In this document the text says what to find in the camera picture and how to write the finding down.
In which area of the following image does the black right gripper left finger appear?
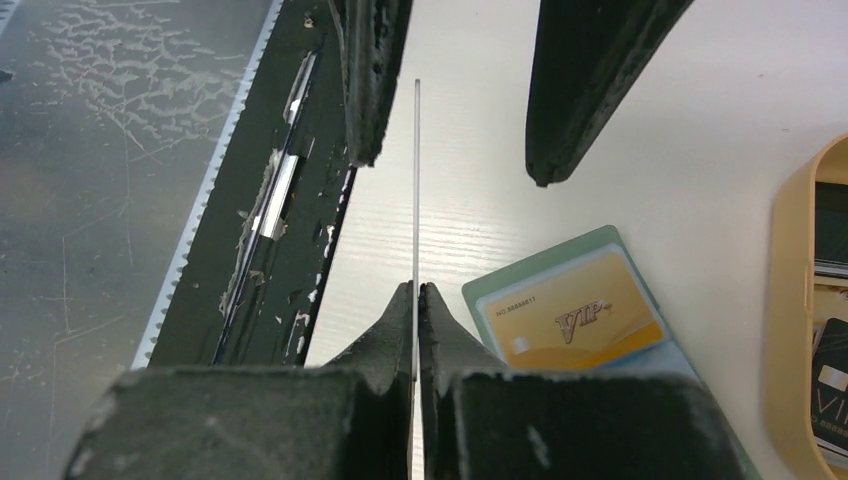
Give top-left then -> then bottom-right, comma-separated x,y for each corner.
63,282 -> 414,479

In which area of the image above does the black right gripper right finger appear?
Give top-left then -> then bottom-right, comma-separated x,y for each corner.
418,283 -> 745,479

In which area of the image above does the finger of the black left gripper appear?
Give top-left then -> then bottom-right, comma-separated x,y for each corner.
525,0 -> 691,187
328,0 -> 413,167

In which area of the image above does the white card with stripe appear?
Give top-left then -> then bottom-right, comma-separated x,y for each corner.
410,78 -> 422,479

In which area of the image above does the green leather card holder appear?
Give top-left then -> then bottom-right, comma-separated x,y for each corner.
462,225 -> 758,479

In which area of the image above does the gold VIP card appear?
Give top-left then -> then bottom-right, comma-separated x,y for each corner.
474,243 -> 667,370

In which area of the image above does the black card in tray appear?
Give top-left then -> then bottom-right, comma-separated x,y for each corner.
814,182 -> 847,279
810,317 -> 847,462

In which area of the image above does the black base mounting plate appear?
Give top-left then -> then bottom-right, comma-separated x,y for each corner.
134,1 -> 355,368

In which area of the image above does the tan oval tray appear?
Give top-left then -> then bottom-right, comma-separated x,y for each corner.
761,134 -> 847,479

